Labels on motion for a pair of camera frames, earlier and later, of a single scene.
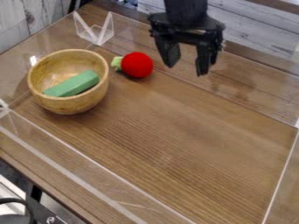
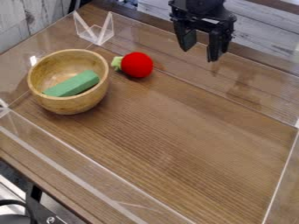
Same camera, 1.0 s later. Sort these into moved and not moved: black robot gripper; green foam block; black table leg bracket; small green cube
Moved: black robot gripper
Not moved: green foam block; small green cube; black table leg bracket
